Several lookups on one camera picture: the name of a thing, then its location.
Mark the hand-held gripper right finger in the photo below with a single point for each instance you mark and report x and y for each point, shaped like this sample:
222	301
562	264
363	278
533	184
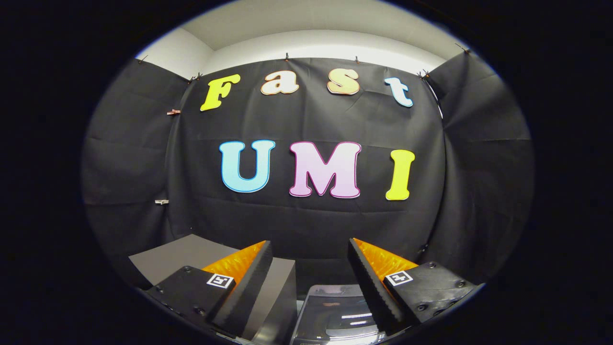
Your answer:
371	287

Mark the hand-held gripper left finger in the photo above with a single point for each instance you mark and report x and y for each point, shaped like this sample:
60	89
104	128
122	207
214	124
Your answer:
249	292

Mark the grey cabinet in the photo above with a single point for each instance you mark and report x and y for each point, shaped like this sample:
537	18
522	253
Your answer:
191	249

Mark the black backdrop cloth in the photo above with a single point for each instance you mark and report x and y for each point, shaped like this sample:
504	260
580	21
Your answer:
311	120

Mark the pink clip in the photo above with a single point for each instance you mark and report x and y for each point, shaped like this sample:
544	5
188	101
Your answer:
173	112

